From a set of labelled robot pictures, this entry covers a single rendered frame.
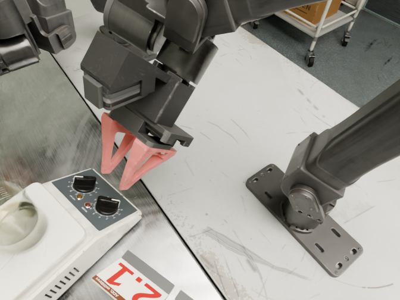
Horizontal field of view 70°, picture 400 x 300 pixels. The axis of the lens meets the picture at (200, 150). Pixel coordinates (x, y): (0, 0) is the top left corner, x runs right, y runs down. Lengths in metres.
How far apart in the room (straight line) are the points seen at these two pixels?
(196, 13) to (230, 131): 0.36
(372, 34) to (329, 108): 2.33
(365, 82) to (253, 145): 1.90
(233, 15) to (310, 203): 0.24
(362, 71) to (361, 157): 2.19
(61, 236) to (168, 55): 0.26
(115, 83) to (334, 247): 0.40
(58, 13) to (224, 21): 0.39
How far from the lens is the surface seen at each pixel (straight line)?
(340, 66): 2.49
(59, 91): 0.73
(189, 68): 0.32
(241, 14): 0.27
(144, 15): 0.34
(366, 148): 0.33
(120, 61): 0.26
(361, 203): 0.57
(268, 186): 0.52
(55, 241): 0.42
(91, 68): 0.28
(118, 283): 0.44
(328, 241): 0.51
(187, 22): 0.27
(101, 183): 0.50
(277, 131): 0.61
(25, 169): 0.61
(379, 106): 0.31
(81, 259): 0.44
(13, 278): 0.42
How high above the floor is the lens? 1.35
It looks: 54 degrees down
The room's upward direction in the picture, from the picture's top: 2 degrees clockwise
